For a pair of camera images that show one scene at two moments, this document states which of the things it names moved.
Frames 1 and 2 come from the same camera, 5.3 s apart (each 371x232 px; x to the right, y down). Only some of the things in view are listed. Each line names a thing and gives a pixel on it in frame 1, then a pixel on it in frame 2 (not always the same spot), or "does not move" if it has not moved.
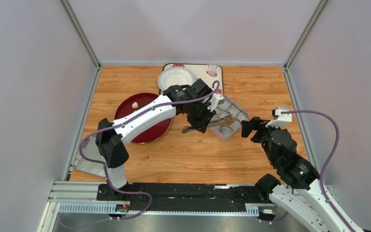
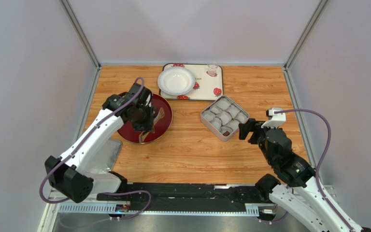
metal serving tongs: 225,121 to 143,135
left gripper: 202,125 to 149,124
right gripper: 254,128 does not move
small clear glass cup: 212,65 does not move
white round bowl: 175,76 does not move
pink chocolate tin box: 227,108 does not move
